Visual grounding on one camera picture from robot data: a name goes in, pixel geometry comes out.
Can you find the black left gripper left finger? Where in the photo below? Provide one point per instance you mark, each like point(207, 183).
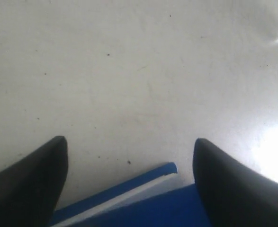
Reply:
point(31, 187)

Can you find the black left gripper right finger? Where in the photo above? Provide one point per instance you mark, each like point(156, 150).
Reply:
point(232, 194)

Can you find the blue binder folder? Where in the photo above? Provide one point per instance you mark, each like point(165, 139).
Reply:
point(156, 198)

